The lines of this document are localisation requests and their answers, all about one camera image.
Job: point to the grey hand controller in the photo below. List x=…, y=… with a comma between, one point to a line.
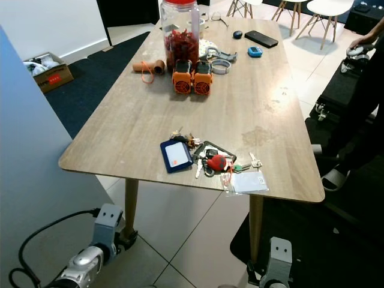
x=357, y=54

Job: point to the keys with green cap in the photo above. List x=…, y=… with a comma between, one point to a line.
x=255, y=162

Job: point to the person's hand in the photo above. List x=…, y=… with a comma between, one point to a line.
x=366, y=42

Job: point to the wooden table leg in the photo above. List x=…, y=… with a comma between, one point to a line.
x=255, y=228
x=131, y=204

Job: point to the blue card holder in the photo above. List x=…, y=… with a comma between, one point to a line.
x=176, y=157

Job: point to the silver key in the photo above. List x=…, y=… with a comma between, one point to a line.
x=198, y=171

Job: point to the brass key bunch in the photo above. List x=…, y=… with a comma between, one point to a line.
x=191, y=141

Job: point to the black card holder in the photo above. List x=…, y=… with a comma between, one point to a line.
x=222, y=150

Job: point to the clear plastic badge holder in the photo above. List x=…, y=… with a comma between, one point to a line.
x=249, y=183

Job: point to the dark blue rug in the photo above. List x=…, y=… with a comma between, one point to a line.
x=90, y=90

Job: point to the cardboard box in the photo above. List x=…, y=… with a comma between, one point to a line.
x=57, y=79

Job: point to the white crumpled cloth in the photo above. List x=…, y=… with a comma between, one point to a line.
x=209, y=48

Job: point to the grey metal tool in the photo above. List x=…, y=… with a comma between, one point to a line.
x=228, y=57

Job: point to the clear jar red lid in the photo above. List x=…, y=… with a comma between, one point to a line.
x=180, y=36

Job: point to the black floor mat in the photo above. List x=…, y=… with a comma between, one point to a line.
x=336, y=252

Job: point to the small blue device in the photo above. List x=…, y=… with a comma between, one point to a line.
x=255, y=52

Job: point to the black smartphone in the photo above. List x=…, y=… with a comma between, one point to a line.
x=261, y=39

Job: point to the black equipment case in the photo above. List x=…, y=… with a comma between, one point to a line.
x=339, y=93

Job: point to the white chair wooden legs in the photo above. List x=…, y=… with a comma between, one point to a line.
x=293, y=12
x=330, y=6
x=251, y=5

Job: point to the person in dark clothes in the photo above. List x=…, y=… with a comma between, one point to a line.
x=366, y=102

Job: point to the black luggage case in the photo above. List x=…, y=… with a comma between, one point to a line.
x=366, y=17

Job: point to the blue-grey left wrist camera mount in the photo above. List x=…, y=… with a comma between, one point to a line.
x=109, y=219

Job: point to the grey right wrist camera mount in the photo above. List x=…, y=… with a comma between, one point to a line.
x=279, y=258

